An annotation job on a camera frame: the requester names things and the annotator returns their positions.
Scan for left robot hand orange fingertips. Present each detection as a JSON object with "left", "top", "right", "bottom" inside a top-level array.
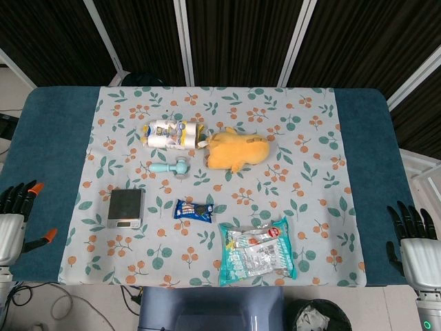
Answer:
[{"left": 0, "top": 179, "right": 58, "bottom": 268}]

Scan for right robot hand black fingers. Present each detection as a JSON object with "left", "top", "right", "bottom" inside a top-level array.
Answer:
[{"left": 385, "top": 201, "right": 441, "bottom": 289}]

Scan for blue snack packet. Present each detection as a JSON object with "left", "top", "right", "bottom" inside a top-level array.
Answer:
[{"left": 173, "top": 199, "right": 215, "bottom": 220}]

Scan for silver digital kitchen scale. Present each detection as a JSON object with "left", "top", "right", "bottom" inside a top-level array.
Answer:
[{"left": 107, "top": 188, "right": 145, "bottom": 229}]

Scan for teal table cover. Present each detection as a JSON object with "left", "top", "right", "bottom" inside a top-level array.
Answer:
[{"left": 0, "top": 86, "right": 418, "bottom": 288}]

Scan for black trash bin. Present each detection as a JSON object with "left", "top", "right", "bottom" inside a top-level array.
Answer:
[{"left": 287, "top": 298, "right": 353, "bottom": 331}]

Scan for teal clear snack bag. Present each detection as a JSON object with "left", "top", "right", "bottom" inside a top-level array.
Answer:
[{"left": 218, "top": 217, "right": 298, "bottom": 287}]

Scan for white roll multipack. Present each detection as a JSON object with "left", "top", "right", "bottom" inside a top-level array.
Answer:
[{"left": 140, "top": 119, "right": 207, "bottom": 151}]

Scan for black chair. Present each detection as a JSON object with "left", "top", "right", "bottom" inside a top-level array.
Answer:
[{"left": 120, "top": 72, "right": 163, "bottom": 88}]

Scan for blue robot torso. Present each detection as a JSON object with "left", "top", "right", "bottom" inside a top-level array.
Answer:
[{"left": 137, "top": 285, "right": 285, "bottom": 331}]

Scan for yellow plush toy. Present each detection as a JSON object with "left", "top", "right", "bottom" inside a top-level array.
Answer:
[{"left": 201, "top": 126, "right": 271, "bottom": 173}]

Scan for floral print tablecloth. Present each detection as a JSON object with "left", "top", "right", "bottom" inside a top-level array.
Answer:
[{"left": 57, "top": 85, "right": 367, "bottom": 288}]

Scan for white floor cable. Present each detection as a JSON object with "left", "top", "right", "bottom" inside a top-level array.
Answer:
[{"left": 50, "top": 285, "right": 74, "bottom": 320}]

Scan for black floor cable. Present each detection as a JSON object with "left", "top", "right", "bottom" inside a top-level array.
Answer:
[{"left": 119, "top": 285, "right": 143, "bottom": 315}]

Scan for dark partition panel white frame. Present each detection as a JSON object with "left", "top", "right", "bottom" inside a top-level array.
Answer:
[
  {"left": 185, "top": 0, "right": 316, "bottom": 88},
  {"left": 92, "top": 0, "right": 194, "bottom": 87},
  {"left": 0, "top": 0, "right": 122, "bottom": 88},
  {"left": 287, "top": 0, "right": 441, "bottom": 104}
]

